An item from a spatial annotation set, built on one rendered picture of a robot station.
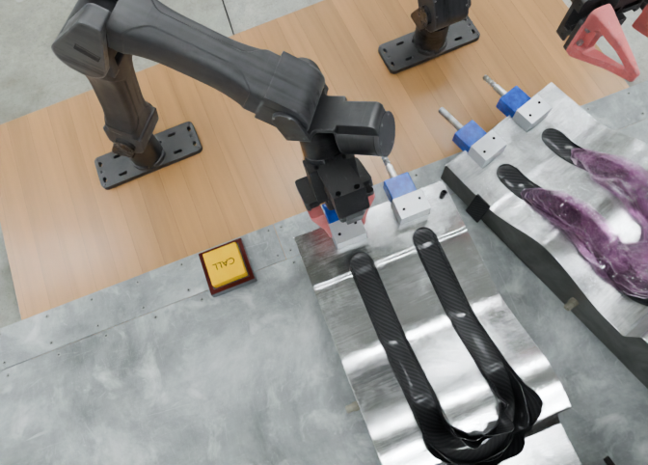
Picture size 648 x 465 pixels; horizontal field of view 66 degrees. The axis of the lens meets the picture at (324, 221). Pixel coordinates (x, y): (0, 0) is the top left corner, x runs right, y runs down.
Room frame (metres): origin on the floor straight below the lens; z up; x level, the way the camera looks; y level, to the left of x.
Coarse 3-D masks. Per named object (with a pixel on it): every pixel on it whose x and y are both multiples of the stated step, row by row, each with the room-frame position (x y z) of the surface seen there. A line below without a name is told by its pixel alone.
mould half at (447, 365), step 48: (432, 192) 0.29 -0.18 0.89; (384, 240) 0.22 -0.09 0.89; (336, 288) 0.16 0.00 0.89; (432, 288) 0.14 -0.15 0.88; (480, 288) 0.13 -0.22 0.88; (336, 336) 0.09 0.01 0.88; (432, 336) 0.07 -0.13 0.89; (528, 336) 0.05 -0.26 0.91; (384, 384) 0.01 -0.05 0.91; (432, 384) 0.00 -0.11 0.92; (480, 384) -0.01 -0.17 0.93; (528, 384) -0.02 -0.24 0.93; (384, 432) -0.05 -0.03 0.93; (480, 432) -0.07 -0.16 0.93; (528, 432) -0.08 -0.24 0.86
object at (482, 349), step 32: (352, 256) 0.21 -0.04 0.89; (384, 288) 0.15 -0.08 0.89; (448, 288) 0.14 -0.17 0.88; (384, 320) 0.10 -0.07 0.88; (480, 352) 0.03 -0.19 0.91; (416, 384) 0.01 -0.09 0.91; (512, 384) -0.01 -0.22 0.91; (416, 416) -0.03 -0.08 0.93; (512, 416) -0.06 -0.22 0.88; (448, 448) -0.08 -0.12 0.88; (480, 448) -0.09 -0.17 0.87; (512, 448) -0.09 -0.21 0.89
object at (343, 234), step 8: (328, 216) 0.27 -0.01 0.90; (336, 216) 0.27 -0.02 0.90; (336, 224) 0.25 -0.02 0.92; (344, 224) 0.25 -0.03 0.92; (352, 224) 0.25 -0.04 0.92; (360, 224) 0.25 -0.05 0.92; (336, 232) 0.24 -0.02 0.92; (344, 232) 0.24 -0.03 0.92; (352, 232) 0.24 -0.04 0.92; (360, 232) 0.23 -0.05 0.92; (336, 240) 0.23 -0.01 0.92; (344, 240) 0.23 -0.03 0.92; (352, 240) 0.23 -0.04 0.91; (360, 240) 0.23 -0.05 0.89
